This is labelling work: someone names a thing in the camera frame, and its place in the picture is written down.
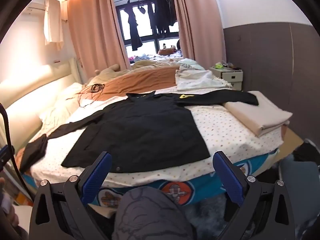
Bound large black jacket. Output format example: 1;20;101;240
50;89;258;173

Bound dark hanging clothes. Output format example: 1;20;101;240
119;0;179;51

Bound folded black garment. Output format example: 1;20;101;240
20;134;48;173

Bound polka dot white bed sheet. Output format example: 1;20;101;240
30;96;283;188

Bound grey patterned trouser knee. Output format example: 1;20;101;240
112;186;195;240

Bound folded beige cloth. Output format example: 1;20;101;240
224;91;293;137

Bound white padded headboard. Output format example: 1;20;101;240
1;58;81;151

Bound white bedside drawer box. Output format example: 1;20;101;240
210;67;243;90

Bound orange brown blanket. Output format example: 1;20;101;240
78;67;179;101

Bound beige plush toy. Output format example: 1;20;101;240
86;64;120;86

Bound white crumpled cloth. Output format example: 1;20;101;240
175;69;233;91

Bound cream crumpled duvet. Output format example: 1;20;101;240
131;58;205;70

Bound white hanging shirt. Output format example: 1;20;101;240
43;0;64;51

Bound left pink curtain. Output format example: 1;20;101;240
67;0;130;78

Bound pink curtain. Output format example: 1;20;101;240
174;0;226;69
67;0;130;78

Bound right pink curtain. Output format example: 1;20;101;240
174;0;226;69

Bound black cable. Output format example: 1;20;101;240
0;102;36;202

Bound black wire hanger bundle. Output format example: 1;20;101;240
77;83;105;108

